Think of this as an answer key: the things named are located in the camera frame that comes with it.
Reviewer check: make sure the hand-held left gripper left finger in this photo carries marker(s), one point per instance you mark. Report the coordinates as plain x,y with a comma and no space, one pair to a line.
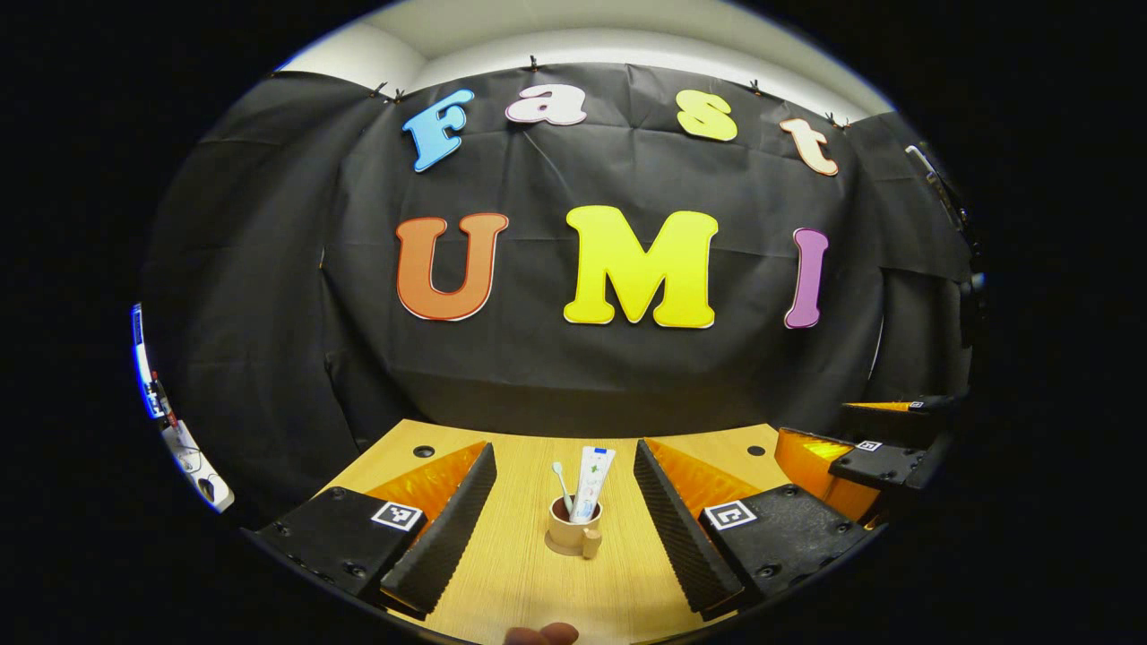
448,537

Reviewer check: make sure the blue lit screen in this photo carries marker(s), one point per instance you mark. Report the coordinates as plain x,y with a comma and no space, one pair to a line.
140,358

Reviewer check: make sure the white toothpaste tube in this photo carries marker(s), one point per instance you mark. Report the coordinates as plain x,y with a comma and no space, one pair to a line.
593,479

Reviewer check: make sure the light wooden desktop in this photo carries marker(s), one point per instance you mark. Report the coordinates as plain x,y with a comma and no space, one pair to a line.
529,573

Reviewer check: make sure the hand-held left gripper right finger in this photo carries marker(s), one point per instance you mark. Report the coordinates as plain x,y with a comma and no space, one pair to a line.
676,528

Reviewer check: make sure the white device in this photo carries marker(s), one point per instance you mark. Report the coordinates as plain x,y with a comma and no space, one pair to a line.
202,470

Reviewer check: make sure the dark metal stand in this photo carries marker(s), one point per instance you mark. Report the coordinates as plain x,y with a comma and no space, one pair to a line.
936,188

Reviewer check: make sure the beige cup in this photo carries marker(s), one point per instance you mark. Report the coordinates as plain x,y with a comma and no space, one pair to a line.
564,537

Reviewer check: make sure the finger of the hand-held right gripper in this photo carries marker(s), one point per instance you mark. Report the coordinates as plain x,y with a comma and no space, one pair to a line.
883,466
896,423

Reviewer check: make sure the white toothbrush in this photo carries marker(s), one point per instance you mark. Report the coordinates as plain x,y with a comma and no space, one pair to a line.
557,468

